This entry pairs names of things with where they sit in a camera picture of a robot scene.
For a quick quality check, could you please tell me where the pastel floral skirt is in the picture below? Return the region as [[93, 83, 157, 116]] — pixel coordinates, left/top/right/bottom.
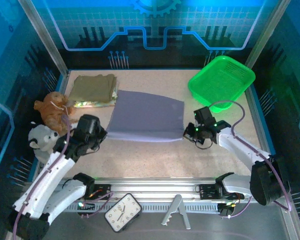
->
[[74, 101, 116, 109]]

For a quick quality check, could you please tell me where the lemon print skirt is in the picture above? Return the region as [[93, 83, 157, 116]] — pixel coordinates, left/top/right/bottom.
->
[[73, 99, 117, 108]]

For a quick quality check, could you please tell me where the olive green skirt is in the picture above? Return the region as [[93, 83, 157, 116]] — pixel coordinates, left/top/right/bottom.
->
[[68, 74, 119, 104]]

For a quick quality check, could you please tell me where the lavender grey skirt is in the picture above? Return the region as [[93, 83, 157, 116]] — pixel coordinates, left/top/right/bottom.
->
[[106, 89, 186, 143]]

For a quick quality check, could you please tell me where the grey white husky plush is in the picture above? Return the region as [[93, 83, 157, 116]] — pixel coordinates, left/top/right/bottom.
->
[[27, 121, 60, 165]]

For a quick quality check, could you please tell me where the brown plush toy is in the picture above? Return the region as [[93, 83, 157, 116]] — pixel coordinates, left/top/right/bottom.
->
[[33, 91, 77, 135]]

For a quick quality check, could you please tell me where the green plastic basket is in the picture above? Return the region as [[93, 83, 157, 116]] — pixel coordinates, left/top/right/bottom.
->
[[187, 55, 256, 113]]

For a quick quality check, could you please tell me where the black white alarm clock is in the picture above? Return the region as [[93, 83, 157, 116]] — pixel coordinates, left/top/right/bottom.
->
[[104, 192, 143, 233]]

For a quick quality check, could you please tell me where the silver metal stand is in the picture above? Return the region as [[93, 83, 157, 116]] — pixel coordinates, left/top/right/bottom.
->
[[161, 194, 192, 230]]

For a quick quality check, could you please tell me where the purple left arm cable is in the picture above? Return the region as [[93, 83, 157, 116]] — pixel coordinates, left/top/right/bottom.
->
[[12, 114, 115, 235]]

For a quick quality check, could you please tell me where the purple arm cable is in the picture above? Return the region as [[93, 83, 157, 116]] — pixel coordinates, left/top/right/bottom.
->
[[208, 99, 292, 220], [12, 114, 115, 235]]

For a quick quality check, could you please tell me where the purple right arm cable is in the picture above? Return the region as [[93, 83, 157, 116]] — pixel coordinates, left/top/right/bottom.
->
[[208, 99, 292, 220]]

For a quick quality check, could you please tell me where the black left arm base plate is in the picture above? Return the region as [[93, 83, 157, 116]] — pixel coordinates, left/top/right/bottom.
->
[[84, 183, 112, 201]]

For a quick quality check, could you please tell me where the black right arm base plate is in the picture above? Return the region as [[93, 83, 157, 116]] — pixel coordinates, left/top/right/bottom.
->
[[198, 183, 245, 201]]

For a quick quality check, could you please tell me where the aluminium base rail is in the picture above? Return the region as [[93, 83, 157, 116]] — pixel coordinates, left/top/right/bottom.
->
[[22, 177, 290, 215]]

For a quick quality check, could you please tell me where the aluminium frame post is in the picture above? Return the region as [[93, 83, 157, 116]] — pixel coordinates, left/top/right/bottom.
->
[[17, 0, 70, 76], [244, 0, 292, 70]]

